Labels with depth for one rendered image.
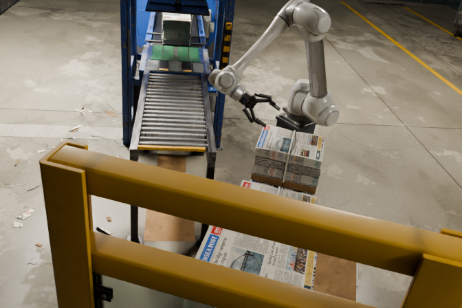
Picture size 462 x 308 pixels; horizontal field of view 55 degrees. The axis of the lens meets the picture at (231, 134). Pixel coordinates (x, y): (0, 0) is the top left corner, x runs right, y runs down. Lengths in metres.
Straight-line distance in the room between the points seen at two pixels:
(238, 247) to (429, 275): 0.82
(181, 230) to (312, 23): 1.86
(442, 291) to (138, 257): 0.55
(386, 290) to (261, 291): 2.55
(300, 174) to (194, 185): 1.77
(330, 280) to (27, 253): 2.02
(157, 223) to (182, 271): 2.62
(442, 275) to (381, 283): 2.66
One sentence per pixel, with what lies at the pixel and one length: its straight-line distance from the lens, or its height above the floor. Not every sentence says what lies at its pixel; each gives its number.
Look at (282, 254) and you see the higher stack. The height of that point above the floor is 1.29.
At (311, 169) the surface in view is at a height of 0.99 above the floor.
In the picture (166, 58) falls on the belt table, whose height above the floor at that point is 0.80.
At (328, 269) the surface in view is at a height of 0.60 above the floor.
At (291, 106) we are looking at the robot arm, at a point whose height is 1.11.
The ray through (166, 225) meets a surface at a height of 0.00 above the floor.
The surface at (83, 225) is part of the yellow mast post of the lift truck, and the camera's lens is 0.89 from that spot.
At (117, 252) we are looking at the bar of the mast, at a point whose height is 1.65.
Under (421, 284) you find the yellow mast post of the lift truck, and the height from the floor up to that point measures 1.80.
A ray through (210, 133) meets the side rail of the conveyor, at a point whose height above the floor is 0.80.
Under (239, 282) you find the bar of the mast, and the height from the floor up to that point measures 1.65.
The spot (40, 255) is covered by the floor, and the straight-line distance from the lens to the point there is 3.37.
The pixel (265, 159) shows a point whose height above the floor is 0.99.
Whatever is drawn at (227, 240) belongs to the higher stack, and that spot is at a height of 1.29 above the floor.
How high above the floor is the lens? 2.31
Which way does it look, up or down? 29 degrees down
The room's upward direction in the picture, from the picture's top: 7 degrees clockwise
